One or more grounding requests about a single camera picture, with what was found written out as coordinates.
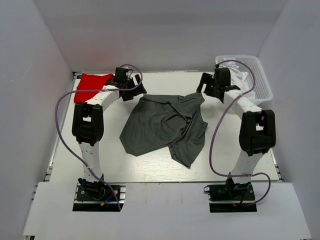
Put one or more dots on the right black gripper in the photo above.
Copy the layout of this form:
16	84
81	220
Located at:
207	79

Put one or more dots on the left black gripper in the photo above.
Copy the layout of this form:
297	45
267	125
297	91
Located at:
140	90

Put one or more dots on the dark grey t shirt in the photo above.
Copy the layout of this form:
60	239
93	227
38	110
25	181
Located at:
172	121

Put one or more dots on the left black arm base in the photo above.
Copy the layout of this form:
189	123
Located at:
98	197

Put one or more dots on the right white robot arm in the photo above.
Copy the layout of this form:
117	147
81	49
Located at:
257	135

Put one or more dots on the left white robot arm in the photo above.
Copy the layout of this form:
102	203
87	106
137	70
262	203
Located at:
88	126

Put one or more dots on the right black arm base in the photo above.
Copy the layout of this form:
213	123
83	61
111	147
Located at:
231	197

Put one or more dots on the crumpled white t shirt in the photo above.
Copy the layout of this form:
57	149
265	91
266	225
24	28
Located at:
238	78

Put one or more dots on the folded red t shirt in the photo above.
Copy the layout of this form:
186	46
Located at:
90	82

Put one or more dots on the white plastic basket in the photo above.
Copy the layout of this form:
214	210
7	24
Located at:
257	80

